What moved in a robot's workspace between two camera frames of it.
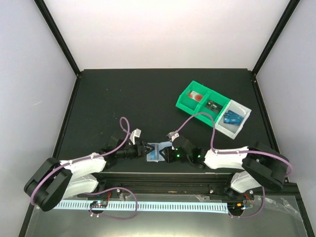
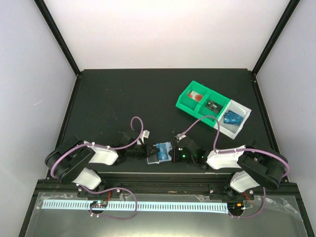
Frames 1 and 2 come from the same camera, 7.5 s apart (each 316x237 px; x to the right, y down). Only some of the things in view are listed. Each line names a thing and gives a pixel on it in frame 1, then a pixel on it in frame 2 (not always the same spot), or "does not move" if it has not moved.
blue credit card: x=232 y=116 does not move
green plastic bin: x=193 y=97 does not move
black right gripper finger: x=165 y=153 to x=171 y=153
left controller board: x=98 y=204 does not move
